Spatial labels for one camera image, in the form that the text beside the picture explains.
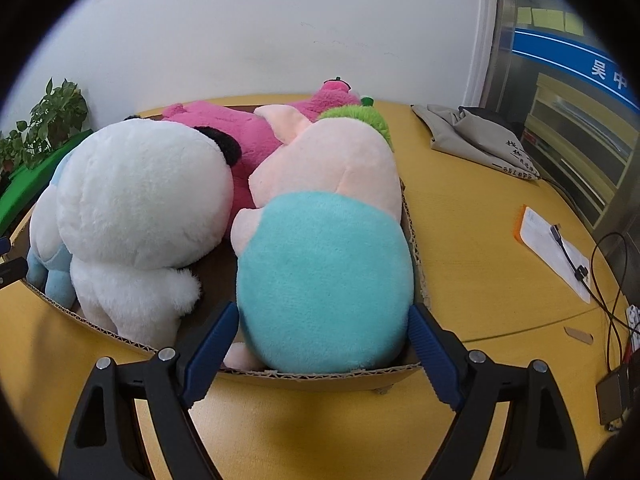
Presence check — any white paper envelope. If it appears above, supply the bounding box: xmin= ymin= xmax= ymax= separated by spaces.
xmin=512 ymin=205 xmax=592 ymax=305

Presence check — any grey cloth bag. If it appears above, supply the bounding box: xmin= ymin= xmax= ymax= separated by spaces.
xmin=411 ymin=104 xmax=541 ymax=183

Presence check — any person's dark clothing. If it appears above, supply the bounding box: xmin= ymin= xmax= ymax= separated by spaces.
xmin=585 ymin=410 xmax=640 ymax=480

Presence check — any cardboard box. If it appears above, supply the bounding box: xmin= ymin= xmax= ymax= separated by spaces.
xmin=7 ymin=105 xmax=433 ymax=395

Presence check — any blue door sign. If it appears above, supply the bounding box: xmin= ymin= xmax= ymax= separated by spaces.
xmin=511 ymin=27 xmax=640 ymax=111

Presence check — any long black cable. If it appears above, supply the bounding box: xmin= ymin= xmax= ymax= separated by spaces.
xmin=540 ymin=175 xmax=640 ymax=376

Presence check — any black power adapter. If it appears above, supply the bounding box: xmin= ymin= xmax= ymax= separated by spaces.
xmin=596 ymin=370 xmax=630 ymax=427

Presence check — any pink plush bear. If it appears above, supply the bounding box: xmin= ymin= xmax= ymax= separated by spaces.
xmin=160 ymin=77 xmax=361 ymax=241

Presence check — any small green potted plant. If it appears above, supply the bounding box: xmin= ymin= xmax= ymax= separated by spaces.
xmin=0 ymin=130 xmax=22 ymax=177

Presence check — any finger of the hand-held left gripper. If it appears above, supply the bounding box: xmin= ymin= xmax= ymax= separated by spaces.
xmin=0 ymin=235 xmax=29 ymax=288

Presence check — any light blue plush toy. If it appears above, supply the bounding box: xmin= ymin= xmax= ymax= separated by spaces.
xmin=26 ymin=152 xmax=78 ymax=306

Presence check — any short black cable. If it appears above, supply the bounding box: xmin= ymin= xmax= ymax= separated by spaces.
xmin=550 ymin=225 xmax=590 ymax=282

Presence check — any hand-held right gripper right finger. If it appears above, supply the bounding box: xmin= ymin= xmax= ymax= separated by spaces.
xmin=407 ymin=304 xmax=586 ymax=480

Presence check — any white power strip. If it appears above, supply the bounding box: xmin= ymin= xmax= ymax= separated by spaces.
xmin=625 ymin=304 xmax=640 ymax=348

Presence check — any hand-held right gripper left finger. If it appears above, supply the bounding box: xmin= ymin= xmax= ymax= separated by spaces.
xmin=59 ymin=301 xmax=241 ymax=480

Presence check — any white plush panda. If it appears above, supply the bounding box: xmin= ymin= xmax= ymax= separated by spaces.
xmin=56 ymin=115 xmax=243 ymax=351

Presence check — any pink pig plush teal shirt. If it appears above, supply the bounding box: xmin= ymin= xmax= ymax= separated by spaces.
xmin=222 ymin=95 xmax=416 ymax=373

